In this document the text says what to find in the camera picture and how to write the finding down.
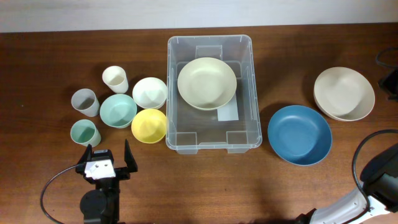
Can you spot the grey cup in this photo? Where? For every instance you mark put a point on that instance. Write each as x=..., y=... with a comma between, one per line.
x=86, y=102

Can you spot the clear plastic storage bin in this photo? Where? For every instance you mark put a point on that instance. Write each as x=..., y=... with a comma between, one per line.
x=190, y=129

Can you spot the white small bowl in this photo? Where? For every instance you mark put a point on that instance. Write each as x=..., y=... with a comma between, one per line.
x=150, y=93

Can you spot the blue bowl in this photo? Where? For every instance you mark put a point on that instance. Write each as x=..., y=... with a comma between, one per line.
x=300, y=135

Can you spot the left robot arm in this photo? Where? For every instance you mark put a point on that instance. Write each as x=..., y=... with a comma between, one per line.
x=101, y=205

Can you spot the mint green cup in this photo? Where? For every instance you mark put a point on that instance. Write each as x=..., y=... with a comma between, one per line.
x=84, y=132

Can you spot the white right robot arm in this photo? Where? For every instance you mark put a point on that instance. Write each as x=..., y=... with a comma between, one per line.
x=375, y=192

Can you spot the beige bowl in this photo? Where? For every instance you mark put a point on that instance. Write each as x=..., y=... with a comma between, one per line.
x=207, y=83
x=344, y=94

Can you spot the white label in bin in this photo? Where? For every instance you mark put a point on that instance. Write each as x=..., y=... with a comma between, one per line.
x=228, y=112

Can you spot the mint green small bowl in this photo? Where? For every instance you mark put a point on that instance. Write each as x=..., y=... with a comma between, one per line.
x=118, y=111

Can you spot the cream cup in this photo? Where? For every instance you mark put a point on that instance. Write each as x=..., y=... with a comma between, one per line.
x=116, y=79

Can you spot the yellow small bowl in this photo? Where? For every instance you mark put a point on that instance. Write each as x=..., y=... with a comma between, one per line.
x=149, y=126

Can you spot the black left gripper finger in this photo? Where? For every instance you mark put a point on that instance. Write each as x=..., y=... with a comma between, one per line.
x=86, y=157
x=129, y=159

